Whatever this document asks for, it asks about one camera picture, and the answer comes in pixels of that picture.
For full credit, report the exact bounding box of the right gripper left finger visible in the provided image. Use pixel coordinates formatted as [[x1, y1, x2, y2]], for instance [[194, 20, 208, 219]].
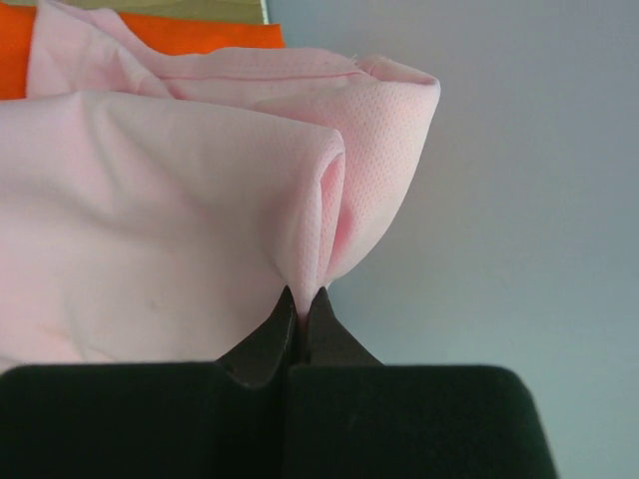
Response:
[[1, 290, 297, 478]]

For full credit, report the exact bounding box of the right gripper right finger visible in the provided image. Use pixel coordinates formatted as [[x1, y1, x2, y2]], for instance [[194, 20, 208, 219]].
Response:
[[287, 290, 557, 478]]

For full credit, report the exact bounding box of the pink t shirt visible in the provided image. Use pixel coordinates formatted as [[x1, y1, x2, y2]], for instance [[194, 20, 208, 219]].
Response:
[[1, 1, 440, 368]]

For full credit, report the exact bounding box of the orange folded t shirt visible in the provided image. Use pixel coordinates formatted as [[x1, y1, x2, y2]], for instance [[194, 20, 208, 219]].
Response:
[[1, 3, 285, 100]]

